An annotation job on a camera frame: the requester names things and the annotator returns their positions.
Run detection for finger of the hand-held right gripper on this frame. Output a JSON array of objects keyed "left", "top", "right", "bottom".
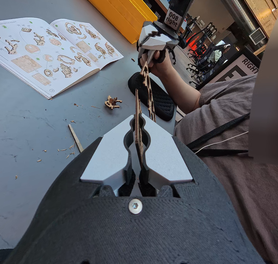
[
  {"left": 137, "top": 21, "right": 161, "bottom": 59},
  {"left": 142, "top": 30, "right": 179, "bottom": 52}
]

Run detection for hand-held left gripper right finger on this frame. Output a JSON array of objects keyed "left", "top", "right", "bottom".
[{"left": 139, "top": 113, "right": 194, "bottom": 197}]

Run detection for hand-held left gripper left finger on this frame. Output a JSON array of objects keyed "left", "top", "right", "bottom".
[{"left": 80, "top": 114, "right": 136, "bottom": 197}]

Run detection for plywood sheet with round holes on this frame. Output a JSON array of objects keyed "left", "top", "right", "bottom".
[{"left": 140, "top": 61, "right": 157, "bottom": 123}]

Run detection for narrow plywood part piece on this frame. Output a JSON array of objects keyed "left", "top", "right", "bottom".
[{"left": 135, "top": 89, "right": 145, "bottom": 170}]

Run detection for person's right forearm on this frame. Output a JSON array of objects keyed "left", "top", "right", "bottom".
[{"left": 162, "top": 71, "right": 201, "bottom": 115}]

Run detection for small wooden model assembly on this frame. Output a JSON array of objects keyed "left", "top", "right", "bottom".
[{"left": 105, "top": 95, "right": 122, "bottom": 110}]

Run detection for person's right hand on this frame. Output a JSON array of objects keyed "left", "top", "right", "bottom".
[{"left": 140, "top": 50, "right": 174, "bottom": 78}]

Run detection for thin wooden stick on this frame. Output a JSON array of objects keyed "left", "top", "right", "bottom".
[{"left": 68, "top": 124, "right": 84, "bottom": 153}]

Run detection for yellow plastic bin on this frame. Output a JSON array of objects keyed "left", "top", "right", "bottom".
[{"left": 76, "top": 0, "right": 158, "bottom": 44}]

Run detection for row of black office chairs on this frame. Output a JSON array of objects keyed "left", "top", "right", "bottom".
[{"left": 180, "top": 15, "right": 226, "bottom": 89}]

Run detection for black padded wrist rest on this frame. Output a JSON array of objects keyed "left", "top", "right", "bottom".
[{"left": 128, "top": 72, "right": 175, "bottom": 122}]

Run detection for person in grey shirt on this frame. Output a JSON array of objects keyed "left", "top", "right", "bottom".
[{"left": 174, "top": 74, "right": 278, "bottom": 264}]

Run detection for scattered wood splinters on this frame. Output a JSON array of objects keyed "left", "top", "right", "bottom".
[{"left": 14, "top": 104, "right": 102, "bottom": 180}]

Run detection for black and white sign board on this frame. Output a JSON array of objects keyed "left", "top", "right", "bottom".
[{"left": 195, "top": 46, "right": 262, "bottom": 91}]

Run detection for open instruction booklet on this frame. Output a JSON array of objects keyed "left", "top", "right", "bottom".
[{"left": 0, "top": 18, "right": 124, "bottom": 100}]

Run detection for silver ventilation duct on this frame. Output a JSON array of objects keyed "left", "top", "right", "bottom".
[{"left": 212, "top": 0, "right": 261, "bottom": 33}]

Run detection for black lanyard strap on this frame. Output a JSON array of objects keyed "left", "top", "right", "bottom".
[{"left": 186, "top": 112, "right": 250, "bottom": 157}]

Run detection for white cord with bead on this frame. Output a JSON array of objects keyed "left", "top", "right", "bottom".
[{"left": 194, "top": 131, "right": 249, "bottom": 154}]

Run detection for white wall vent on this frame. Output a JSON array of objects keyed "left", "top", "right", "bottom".
[{"left": 249, "top": 28, "right": 266, "bottom": 45}]

